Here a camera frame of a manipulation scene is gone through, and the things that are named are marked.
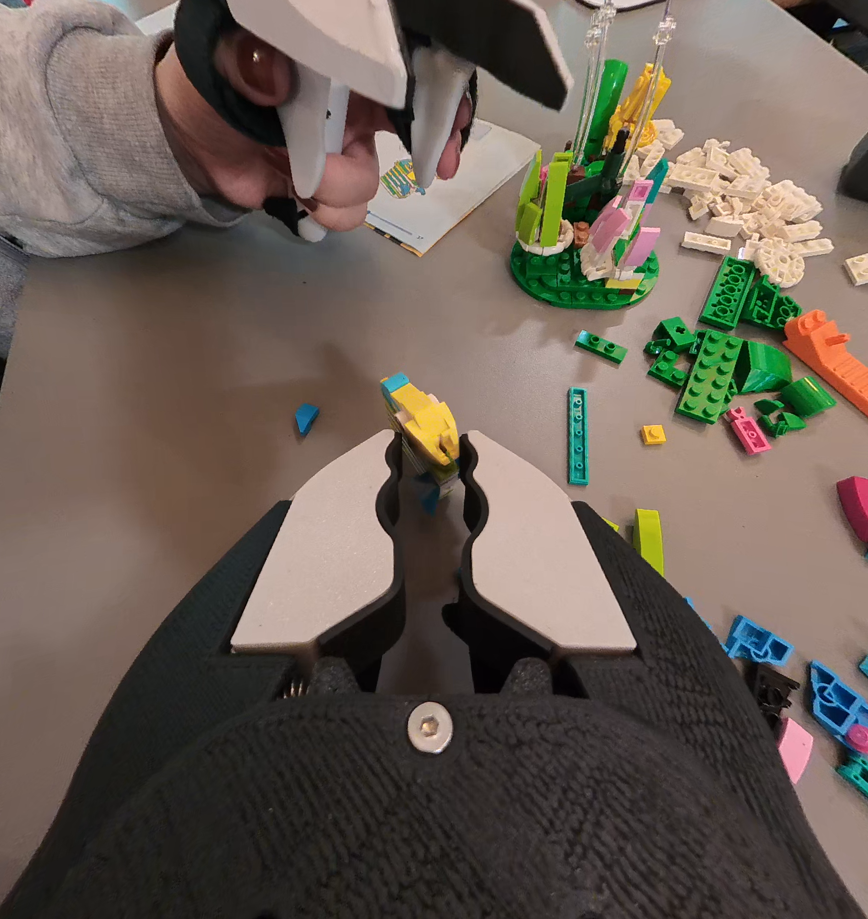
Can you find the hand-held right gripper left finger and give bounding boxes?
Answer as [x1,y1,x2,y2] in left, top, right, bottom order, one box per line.
[229,429,406,656]

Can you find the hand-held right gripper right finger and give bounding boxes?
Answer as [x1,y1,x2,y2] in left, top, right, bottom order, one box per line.
[459,429,639,657]

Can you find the person's left forearm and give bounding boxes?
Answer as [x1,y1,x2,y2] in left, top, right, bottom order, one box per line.
[0,0,259,259]

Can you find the yellow brick fish head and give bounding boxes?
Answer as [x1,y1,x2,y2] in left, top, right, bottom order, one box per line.
[389,381,461,469]

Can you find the person's left hand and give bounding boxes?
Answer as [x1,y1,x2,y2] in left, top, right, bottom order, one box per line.
[154,29,474,233]

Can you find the grey desk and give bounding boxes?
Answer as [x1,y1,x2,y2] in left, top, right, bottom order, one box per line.
[0,0,868,919]

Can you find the scatter of blue pink bricks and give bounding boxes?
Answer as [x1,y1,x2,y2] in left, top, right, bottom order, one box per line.
[681,474,868,821]

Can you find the lime curved brick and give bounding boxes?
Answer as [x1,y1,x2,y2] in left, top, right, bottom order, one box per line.
[631,507,666,577]

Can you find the orange brick separator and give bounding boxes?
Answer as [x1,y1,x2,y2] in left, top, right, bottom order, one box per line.
[782,309,868,437]

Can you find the pile of white bricks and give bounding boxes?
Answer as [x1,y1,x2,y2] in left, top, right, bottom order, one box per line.
[624,117,868,288]

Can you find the striped brick fish body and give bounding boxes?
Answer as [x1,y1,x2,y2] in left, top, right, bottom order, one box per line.
[378,372,468,516]

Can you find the instruction booklet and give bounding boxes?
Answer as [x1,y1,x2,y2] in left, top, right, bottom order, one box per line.
[364,118,543,258]

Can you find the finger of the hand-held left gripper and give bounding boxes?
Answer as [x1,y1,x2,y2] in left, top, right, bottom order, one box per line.
[397,0,576,112]
[228,0,411,110]

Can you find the green brick plant model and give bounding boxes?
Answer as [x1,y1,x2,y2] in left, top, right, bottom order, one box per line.
[509,0,673,312]

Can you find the pile of green bricks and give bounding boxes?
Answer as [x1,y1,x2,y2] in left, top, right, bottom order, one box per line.
[574,253,838,440]

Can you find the teal long plate brick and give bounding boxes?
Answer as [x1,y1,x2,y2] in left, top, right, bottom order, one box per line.
[567,386,591,487]

